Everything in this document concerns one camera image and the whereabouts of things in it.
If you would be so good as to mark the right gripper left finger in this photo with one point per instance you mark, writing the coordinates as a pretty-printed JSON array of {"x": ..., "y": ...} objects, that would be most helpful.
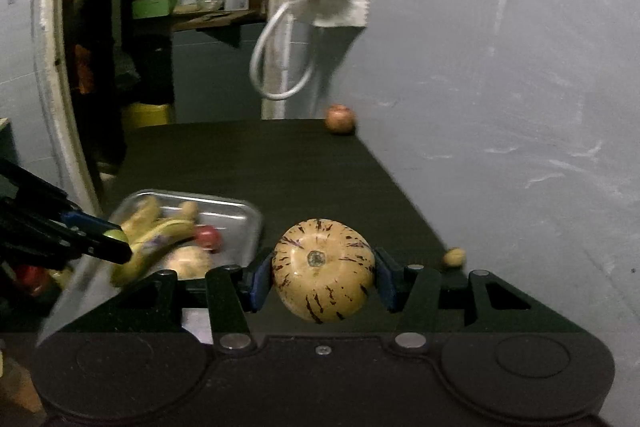
[{"x": 211, "y": 311}]

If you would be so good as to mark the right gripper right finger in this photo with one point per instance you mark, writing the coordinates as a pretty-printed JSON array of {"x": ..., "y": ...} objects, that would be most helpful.
[{"x": 430, "y": 301}]

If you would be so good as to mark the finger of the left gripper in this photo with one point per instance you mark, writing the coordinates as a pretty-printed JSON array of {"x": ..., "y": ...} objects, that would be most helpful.
[{"x": 90, "y": 229}]

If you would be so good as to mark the green grape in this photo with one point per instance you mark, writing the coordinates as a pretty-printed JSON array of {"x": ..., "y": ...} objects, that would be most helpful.
[{"x": 116, "y": 234}]

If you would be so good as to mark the striped cream melon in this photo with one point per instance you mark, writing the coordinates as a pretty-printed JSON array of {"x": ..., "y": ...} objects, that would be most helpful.
[
  {"x": 189, "y": 262},
  {"x": 323, "y": 270}
]

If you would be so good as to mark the red tomato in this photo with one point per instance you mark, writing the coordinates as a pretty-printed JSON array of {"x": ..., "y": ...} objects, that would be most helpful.
[{"x": 208, "y": 238}]

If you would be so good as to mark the yellow ripe banana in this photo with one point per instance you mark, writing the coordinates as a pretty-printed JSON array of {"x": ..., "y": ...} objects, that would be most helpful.
[{"x": 149, "y": 247}]

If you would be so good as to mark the green-yellow banana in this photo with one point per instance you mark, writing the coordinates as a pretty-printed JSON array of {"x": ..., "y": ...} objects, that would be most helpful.
[{"x": 147, "y": 211}]

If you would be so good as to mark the small tan round fruit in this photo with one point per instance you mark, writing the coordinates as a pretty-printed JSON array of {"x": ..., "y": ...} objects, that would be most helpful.
[{"x": 188, "y": 211}]

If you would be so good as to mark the metal tray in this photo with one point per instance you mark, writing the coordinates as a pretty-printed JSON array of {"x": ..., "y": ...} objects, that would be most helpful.
[{"x": 89, "y": 284}]

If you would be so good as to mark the small tan fruit at back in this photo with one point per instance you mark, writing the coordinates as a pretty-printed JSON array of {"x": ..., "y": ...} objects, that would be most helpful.
[{"x": 455, "y": 258}]

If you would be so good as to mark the yellow stool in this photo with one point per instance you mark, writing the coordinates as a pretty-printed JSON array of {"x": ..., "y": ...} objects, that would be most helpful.
[{"x": 140, "y": 115}]

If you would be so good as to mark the black table mat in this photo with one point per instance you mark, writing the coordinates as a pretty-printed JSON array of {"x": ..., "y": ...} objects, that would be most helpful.
[{"x": 290, "y": 170}]

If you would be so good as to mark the reddish brown apple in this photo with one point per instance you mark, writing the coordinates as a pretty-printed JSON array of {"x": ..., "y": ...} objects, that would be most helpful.
[{"x": 340, "y": 119}]

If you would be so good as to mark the white pipe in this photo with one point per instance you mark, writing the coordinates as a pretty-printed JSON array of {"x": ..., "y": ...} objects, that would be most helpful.
[{"x": 277, "y": 52}]

